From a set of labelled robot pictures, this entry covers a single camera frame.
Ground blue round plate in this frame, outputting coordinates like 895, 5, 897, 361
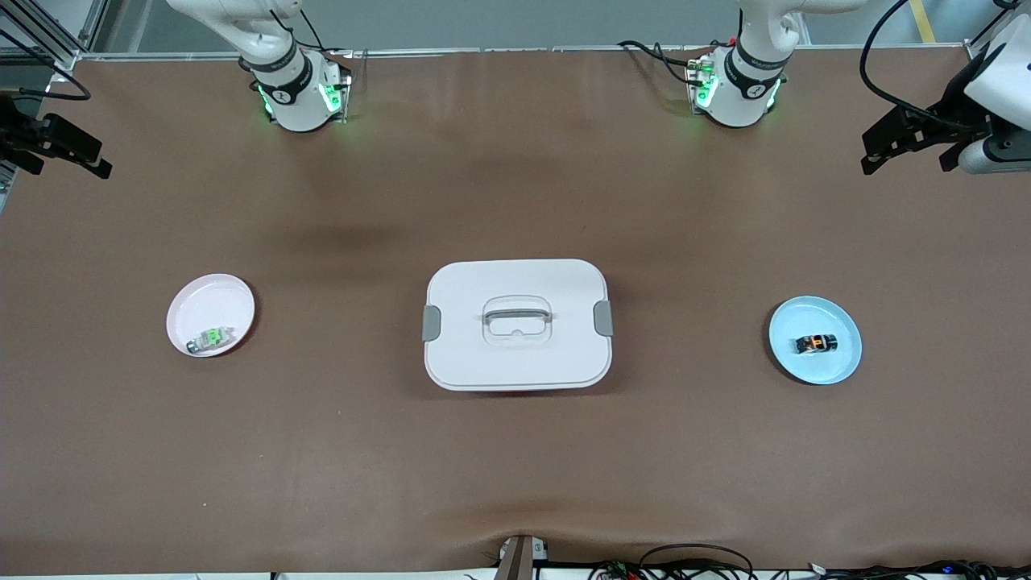
768, 295, 863, 386

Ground black looped cable bundle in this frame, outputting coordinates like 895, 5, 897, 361
588, 544, 758, 580

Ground black right arm base cables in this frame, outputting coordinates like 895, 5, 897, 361
270, 8, 355, 57

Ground pink round plate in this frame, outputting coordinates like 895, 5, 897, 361
166, 273, 257, 358

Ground black arm base cables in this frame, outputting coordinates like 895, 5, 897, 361
270, 8, 355, 57
618, 39, 702, 85

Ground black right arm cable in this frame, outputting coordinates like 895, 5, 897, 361
0, 28, 92, 102

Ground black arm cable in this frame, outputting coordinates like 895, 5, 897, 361
859, 0, 979, 134
0, 28, 92, 102

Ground aluminium frame profile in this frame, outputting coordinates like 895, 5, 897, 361
0, 0, 110, 72
967, 0, 1031, 64

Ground brown table mat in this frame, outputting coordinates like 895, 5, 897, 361
0, 44, 1031, 577

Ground white box with grey handle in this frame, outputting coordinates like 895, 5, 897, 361
422, 259, 615, 392

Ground green and white switch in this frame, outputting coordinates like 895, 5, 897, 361
186, 325, 236, 355

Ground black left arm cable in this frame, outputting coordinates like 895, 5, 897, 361
859, 0, 979, 134

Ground black left arm base cables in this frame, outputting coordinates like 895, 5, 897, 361
618, 39, 702, 85

